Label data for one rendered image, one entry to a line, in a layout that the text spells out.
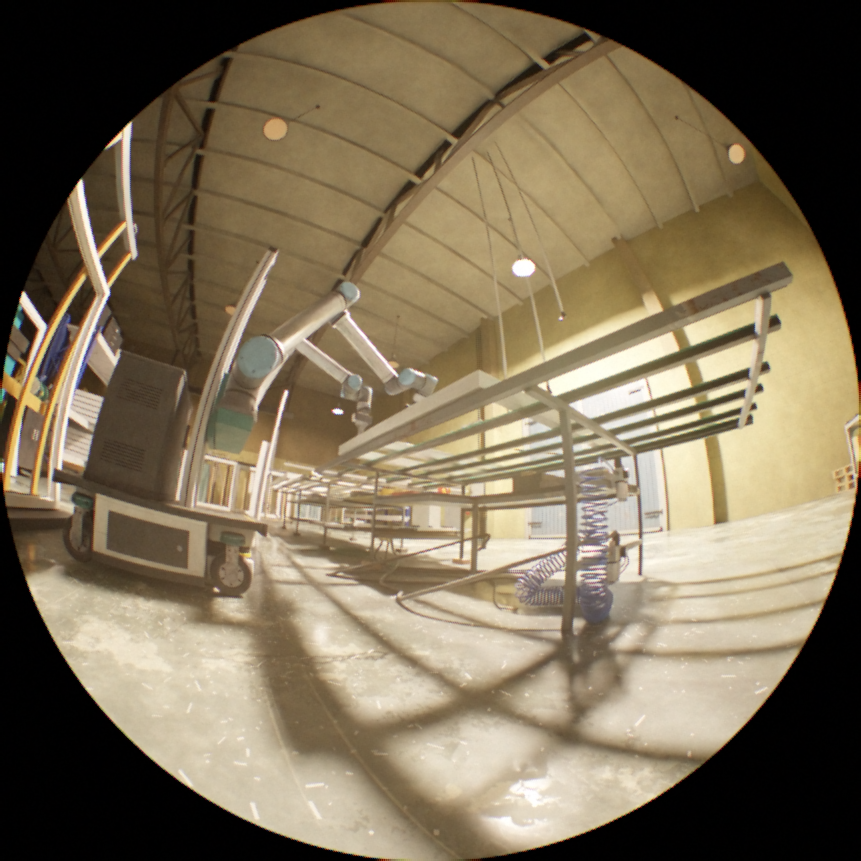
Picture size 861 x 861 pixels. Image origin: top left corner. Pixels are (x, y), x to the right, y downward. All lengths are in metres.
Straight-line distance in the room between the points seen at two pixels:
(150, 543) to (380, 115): 8.27
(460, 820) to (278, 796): 0.21
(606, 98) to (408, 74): 4.43
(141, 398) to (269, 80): 8.30
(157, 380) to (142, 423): 0.18
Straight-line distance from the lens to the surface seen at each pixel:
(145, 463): 1.26
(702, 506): 6.82
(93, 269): 2.34
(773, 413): 7.66
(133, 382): 1.35
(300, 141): 8.94
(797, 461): 7.62
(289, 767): 0.51
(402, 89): 8.10
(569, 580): 1.06
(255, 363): 1.11
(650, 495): 7.30
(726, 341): 1.05
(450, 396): 1.16
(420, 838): 0.43
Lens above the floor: 0.38
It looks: 19 degrees up
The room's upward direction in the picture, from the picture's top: 3 degrees clockwise
